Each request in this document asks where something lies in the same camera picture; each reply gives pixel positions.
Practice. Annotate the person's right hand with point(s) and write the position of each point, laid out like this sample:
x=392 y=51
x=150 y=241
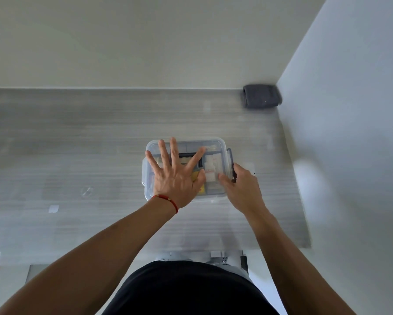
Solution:
x=245 y=193

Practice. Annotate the person's left hand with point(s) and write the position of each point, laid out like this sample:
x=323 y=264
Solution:
x=173 y=183

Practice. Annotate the person's left thumb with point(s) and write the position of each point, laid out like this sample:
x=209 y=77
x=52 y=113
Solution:
x=199 y=179

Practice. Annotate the person's left middle finger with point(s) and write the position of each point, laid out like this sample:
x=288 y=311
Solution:
x=175 y=150

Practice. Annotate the person's right thumb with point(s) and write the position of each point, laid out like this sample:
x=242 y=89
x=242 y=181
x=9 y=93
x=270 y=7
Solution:
x=226 y=183

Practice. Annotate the person's left little finger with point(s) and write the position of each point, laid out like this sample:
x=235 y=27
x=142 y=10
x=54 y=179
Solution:
x=152 y=163

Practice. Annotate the clear plastic storage box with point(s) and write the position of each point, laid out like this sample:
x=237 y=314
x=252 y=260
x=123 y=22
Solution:
x=213 y=190

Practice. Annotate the clear box lid with latches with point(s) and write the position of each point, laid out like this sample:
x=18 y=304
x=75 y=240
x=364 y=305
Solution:
x=216 y=145

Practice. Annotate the person's left forearm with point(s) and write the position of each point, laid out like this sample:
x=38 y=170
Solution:
x=91 y=259

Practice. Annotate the person's right forearm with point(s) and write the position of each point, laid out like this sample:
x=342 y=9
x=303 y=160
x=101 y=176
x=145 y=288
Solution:
x=291 y=265

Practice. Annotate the yellow packet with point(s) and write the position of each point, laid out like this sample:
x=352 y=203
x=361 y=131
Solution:
x=200 y=189

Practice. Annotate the black flat item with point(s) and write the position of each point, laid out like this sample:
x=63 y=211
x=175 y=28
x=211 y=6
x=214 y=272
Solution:
x=184 y=156

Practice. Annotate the white gauze packets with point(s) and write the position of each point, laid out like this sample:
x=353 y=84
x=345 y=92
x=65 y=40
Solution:
x=213 y=167

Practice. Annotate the round clear sticker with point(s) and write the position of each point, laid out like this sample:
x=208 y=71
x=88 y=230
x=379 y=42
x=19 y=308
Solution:
x=86 y=191

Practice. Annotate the folded gray cloth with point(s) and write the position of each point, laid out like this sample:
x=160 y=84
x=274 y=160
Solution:
x=261 y=96

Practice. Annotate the clear tape piece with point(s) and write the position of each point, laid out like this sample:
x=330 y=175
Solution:
x=54 y=208

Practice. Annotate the black shirt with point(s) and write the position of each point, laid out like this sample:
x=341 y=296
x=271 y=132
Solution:
x=190 y=291

